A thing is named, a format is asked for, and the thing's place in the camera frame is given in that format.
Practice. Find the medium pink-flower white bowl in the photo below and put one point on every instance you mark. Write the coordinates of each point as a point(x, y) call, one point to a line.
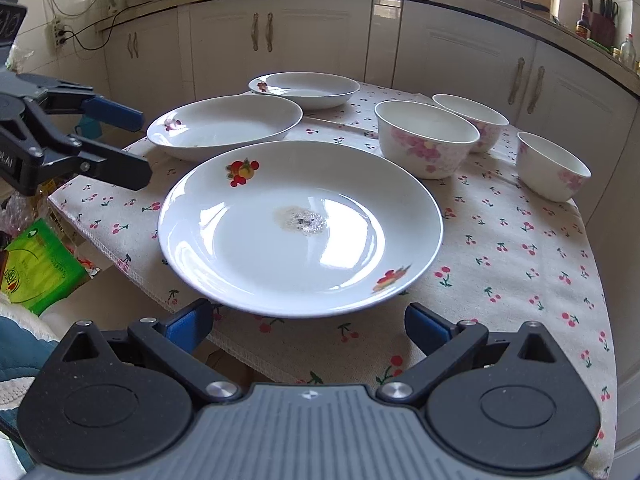
point(487, 132)

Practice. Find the green snack packet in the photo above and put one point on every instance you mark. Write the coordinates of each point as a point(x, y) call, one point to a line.
point(35, 270)

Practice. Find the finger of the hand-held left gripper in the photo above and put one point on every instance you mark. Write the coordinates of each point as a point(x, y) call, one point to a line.
point(115, 112)
point(125, 170)

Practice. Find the dark sauce bottle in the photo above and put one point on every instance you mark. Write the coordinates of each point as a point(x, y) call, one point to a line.
point(582, 25)

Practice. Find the cherry-print tablecloth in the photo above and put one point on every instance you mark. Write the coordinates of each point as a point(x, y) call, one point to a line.
point(510, 270)

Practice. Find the small oval white plate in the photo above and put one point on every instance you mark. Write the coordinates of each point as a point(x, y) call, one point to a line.
point(310, 87)

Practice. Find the teal plastic object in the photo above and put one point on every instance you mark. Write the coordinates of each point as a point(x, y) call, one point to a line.
point(90, 127)

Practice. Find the clear plastic bottle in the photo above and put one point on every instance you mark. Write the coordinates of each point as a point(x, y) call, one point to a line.
point(628, 52)

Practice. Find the large oval white plate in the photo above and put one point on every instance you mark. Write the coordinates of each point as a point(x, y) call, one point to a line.
point(225, 122)

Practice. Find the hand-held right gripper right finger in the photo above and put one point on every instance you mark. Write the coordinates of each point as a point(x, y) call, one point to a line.
point(425, 327)

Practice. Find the small pink-flower white bowl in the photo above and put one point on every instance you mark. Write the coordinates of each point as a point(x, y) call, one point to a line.
point(545, 175)

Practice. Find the white cabinet door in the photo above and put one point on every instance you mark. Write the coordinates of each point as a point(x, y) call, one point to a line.
point(225, 45)
point(320, 35)
point(150, 65)
point(585, 105)
point(460, 50)

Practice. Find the blue quilted cloth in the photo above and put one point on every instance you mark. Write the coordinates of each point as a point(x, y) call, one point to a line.
point(20, 350)

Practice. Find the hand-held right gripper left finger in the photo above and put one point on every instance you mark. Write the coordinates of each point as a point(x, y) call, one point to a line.
point(192, 322)

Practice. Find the large pink-flower white bowl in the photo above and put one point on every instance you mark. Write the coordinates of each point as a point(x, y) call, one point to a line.
point(425, 157)

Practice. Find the dark red knife block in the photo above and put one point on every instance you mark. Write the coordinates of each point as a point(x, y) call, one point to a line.
point(602, 25)

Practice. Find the large round fruit-print plate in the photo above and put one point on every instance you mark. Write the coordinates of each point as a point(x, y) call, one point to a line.
point(250, 260)

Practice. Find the narrow white cabinet panel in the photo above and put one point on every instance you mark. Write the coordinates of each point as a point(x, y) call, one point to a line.
point(387, 40)

